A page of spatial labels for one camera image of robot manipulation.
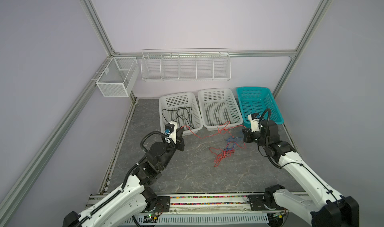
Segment blue cable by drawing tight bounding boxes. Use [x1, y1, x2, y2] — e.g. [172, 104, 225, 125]
[224, 135, 244, 151]

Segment black cable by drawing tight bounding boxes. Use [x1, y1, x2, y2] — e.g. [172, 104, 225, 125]
[161, 106, 194, 130]

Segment red cable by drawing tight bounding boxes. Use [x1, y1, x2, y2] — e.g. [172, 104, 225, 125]
[181, 121, 247, 168]

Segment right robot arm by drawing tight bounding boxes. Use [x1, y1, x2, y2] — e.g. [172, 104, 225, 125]
[242, 108, 360, 227]

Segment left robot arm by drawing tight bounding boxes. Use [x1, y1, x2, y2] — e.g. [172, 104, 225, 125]
[63, 122, 185, 227]

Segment white plastic basket left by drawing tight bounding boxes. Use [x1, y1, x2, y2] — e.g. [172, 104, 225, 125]
[159, 92, 203, 136]

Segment white plastic basket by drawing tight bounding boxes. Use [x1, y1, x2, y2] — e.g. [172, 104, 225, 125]
[198, 88, 243, 131]
[159, 92, 203, 136]

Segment teal plastic basket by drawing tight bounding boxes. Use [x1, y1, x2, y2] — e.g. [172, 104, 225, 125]
[237, 87, 284, 128]

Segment white plastic basket middle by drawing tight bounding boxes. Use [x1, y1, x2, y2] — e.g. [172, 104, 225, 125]
[198, 88, 243, 131]

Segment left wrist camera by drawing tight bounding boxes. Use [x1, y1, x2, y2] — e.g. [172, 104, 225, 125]
[164, 122, 178, 144]

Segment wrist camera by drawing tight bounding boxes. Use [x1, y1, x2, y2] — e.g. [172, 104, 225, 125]
[164, 122, 178, 144]
[248, 113, 260, 133]

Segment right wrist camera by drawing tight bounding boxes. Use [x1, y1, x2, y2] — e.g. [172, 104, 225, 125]
[248, 113, 260, 133]

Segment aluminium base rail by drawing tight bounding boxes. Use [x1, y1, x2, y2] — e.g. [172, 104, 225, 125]
[78, 192, 346, 227]

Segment white wire wall rack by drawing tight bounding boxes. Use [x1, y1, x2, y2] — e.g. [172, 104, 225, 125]
[141, 48, 232, 81]

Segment white slotted cable duct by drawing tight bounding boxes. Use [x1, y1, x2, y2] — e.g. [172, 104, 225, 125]
[136, 213, 269, 227]

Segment white wire mesh box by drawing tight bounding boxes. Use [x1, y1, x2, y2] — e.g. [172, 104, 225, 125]
[96, 57, 140, 97]

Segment aluminium frame corner post right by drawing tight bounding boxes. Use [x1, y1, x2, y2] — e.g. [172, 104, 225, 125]
[273, 0, 333, 98]

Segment aluminium frame corner post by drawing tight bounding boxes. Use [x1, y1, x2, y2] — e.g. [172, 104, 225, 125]
[273, 0, 333, 98]
[79, 0, 116, 56]

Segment aluminium frame corner post left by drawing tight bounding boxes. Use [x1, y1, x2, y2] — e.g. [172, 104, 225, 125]
[79, 0, 116, 56]

